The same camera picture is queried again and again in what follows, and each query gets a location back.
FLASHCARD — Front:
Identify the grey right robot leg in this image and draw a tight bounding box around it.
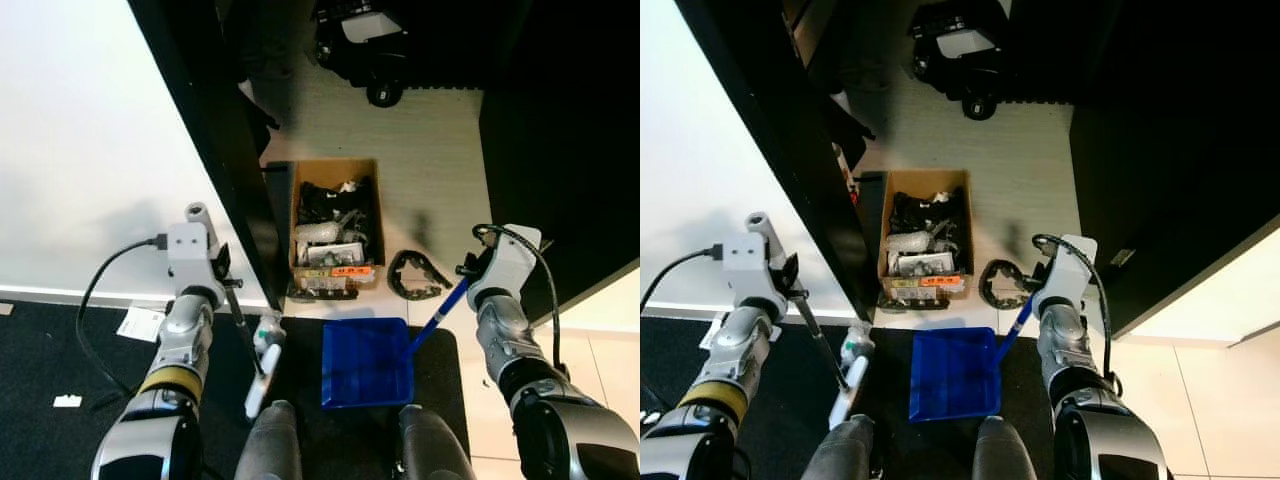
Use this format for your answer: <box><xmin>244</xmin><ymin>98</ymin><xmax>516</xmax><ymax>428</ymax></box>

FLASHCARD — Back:
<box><xmin>974</xmin><ymin>415</ymin><xmax>1037</xmax><ymax>480</ymax></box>
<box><xmin>396</xmin><ymin>404</ymin><xmax>478</xmax><ymax>480</ymax></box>

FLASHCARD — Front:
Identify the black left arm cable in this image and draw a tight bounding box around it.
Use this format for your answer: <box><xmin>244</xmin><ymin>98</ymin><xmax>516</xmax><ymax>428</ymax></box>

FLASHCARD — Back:
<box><xmin>640</xmin><ymin>245</ymin><xmax>724</xmax><ymax>313</ymax></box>
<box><xmin>76</xmin><ymin>236</ymin><xmax>169</xmax><ymax>399</ymax></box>

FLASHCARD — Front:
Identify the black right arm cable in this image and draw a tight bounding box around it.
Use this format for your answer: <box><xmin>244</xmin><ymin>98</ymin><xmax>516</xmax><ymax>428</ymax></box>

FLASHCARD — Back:
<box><xmin>473</xmin><ymin>223</ymin><xmax>561</xmax><ymax>376</ymax></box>
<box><xmin>1031</xmin><ymin>233</ymin><xmax>1114</xmax><ymax>389</ymax></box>

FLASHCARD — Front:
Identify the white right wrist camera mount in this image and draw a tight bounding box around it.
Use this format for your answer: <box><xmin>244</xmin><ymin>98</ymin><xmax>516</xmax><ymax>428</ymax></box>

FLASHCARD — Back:
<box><xmin>478</xmin><ymin>224</ymin><xmax>543</xmax><ymax>301</ymax></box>
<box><xmin>1045</xmin><ymin>235</ymin><xmax>1099</xmax><ymax>307</ymax></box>

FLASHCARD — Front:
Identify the white handled brush black rod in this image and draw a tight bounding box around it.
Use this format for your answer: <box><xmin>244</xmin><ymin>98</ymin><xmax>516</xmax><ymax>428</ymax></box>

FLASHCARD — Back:
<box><xmin>745</xmin><ymin>212</ymin><xmax>877</xmax><ymax>429</ymax></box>
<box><xmin>186</xmin><ymin>202</ymin><xmax>287</xmax><ymax>419</ymax></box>

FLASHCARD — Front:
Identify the black upright panel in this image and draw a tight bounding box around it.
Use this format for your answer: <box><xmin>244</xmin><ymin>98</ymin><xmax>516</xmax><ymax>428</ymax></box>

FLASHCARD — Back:
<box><xmin>675</xmin><ymin>0</ymin><xmax>883</xmax><ymax>323</ymax></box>
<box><xmin>128</xmin><ymin>0</ymin><xmax>288</xmax><ymax>311</ymax></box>

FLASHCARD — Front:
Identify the black parts heap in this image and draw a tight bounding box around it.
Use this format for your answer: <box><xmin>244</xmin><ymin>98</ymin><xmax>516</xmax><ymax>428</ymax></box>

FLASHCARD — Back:
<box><xmin>297</xmin><ymin>177</ymin><xmax>380</xmax><ymax>227</ymax></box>
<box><xmin>887</xmin><ymin>188</ymin><xmax>970</xmax><ymax>237</ymax></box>

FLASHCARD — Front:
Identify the grey robot leg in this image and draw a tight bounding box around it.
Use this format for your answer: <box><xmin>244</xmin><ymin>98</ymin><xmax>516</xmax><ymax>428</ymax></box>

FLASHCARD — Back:
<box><xmin>974</xmin><ymin>415</ymin><xmax>1037</xmax><ymax>480</ymax></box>
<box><xmin>396</xmin><ymin>404</ymin><xmax>478</xmax><ymax>480</ymax></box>
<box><xmin>800</xmin><ymin>414</ymin><xmax>873</xmax><ymax>480</ymax></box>
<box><xmin>234</xmin><ymin>400</ymin><xmax>304</xmax><ymax>480</ymax></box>

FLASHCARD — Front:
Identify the white printed paper sheet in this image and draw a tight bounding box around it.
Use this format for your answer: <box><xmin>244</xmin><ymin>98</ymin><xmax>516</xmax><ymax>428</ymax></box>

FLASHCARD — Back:
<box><xmin>116</xmin><ymin>306</ymin><xmax>166</xmax><ymax>344</ymax></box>

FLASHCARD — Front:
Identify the black cabinet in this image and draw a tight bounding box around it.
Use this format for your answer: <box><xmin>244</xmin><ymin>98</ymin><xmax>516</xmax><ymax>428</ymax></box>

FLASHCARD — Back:
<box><xmin>1069</xmin><ymin>0</ymin><xmax>1280</xmax><ymax>341</ymax></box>
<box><xmin>479</xmin><ymin>0</ymin><xmax>641</xmax><ymax>326</ymax></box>

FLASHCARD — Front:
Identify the blue plastic dustpan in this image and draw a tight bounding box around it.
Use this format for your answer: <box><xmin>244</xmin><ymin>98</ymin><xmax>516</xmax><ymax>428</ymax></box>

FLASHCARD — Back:
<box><xmin>909</xmin><ymin>292</ymin><xmax>1038</xmax><ymax>422</ymax></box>
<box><xmin>321</xmin><ymin>280</ymin><xmax>469</xmax><ymax>410</ymax></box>

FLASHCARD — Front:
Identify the black wheeled machine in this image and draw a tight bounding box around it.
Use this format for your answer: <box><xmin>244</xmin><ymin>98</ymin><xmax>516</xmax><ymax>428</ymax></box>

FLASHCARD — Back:
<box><xmin>907</xmin><ymin>0</ymin><xmax>1012</xmax><ymax>122</ymax></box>
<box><xmin>314</xmin><ymin>0</ymin><xmax>412</xmax><ymax>109</ymax></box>

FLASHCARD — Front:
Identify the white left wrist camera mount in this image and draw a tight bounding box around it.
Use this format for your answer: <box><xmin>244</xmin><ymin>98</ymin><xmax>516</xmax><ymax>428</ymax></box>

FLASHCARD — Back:
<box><xmin>165</xmin><ymin>222</ymin><xmax>223</xmax><ymax>293</ymax></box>
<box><xmin>722</xmin><ymin>232</ymin><xmax>787</xmax><ymax>301</ymax></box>

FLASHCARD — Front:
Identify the brown cardboard box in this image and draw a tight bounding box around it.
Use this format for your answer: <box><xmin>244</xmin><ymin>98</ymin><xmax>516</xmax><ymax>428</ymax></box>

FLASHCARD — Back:
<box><xmin>289</xmin><ymin>158</ymin><xmax>387</xmax><ymax>292</ymax></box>
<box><xmin>877</xmin><ymin>168</ymin><xmax>977</xmax><ymax>302</ymax></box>

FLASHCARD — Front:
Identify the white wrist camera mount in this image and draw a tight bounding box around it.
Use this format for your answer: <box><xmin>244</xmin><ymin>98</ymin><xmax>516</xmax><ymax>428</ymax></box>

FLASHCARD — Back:
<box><xmin>1045</xmin><ymin>235</ymin><xmax>1099</xmax><ymax>307</ymax></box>
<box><xmin>165</xmin><ymin>222</ymin><xmax>223</xmax><ymax>293</ymax></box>
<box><xmin>722</xmin><ymin>232</ymin><xmax>787</xmax><ymax>301</ymax></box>
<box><xmin>478</xmin><ymin>224</ymin><xmax>543</xmax><ymax>301</ymax></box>

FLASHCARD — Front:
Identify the black floor mat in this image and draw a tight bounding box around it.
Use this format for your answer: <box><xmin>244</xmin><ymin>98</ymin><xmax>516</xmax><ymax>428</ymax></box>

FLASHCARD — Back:
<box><xmin>0</xmin><ymin>300</ymin><xmax>463</xmax><ymax>480</ymax></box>
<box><xmin>640</xmin><ymin>314</ymin><xmax>1053</xmax><ymax>480</ymax></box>

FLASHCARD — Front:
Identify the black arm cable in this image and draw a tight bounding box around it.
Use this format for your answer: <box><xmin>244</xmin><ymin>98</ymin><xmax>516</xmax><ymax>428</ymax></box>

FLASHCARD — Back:
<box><xmin>640</xmin><ymin>245</ymin><xmax>724</xmax><ymax>313</ymax></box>
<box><xmin>1031</xmin><ymin>233</ymin><xmax>1114</xmax><ymax>389</ymax></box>
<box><xmin>473</xmin><ymin>223</ymin><xmax>561</xmax><ymax>376</ymax></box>
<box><xmin>76</xmin><ymin>236</ymin><xmax>169</xmax><ymax>399</ymax></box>

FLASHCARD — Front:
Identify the white plastic bag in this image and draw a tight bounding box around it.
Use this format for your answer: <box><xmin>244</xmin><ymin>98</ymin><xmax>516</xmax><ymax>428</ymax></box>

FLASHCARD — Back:
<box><xmin>887</xmin><ymin>232</ymin><xmax>942</xmax><ymax>257</ymax></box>
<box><xmin>295</xmin><ymin>222</ymin><xmax>347</xmax><ymax>247</ymax></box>

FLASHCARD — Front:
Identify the black curved ring part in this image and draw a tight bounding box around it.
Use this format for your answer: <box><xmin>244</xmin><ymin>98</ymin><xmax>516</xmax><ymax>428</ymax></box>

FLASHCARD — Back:
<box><xmin>978</xmin><ymin>260</ymin><xmax>1042</xmax><ymax>312</ymax></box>
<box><xmin>388</xmin><ymin>250</ymin><xmax>454</xmax><ymax>301</ymax></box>

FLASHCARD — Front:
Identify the grey left robot leg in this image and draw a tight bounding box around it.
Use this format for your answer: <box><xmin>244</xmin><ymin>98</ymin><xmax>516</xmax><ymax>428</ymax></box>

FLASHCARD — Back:
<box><xmin>234</xmin><ymin>400</ymin><xmax>304</xmax><ymax>480</ymax></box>
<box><xmin>800</xmin><ymin>414</ymin><xmax>873</xmax><ymax>480</ymax></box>

